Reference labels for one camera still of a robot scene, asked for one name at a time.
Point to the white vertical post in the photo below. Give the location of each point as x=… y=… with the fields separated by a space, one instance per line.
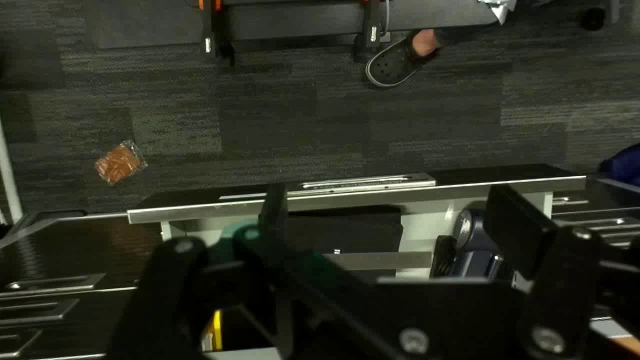
x=8 y=181

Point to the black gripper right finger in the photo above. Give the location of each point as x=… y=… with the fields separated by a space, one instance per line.
x=572 y=273

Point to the black chair leg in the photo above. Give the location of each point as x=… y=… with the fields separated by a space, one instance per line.
x=215 y=30

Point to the grey slip-on shoe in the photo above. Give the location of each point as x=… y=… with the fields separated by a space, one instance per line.
x=399 y=60

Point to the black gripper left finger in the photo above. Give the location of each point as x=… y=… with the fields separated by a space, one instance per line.
x=184 y=283

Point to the orange plastic wrapper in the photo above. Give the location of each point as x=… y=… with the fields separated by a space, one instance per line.
x=121 y=163

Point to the dark blue round device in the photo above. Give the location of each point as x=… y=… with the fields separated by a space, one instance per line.
x=466 y=250

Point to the blue bag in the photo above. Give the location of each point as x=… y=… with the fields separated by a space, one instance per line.
x=623 y=168

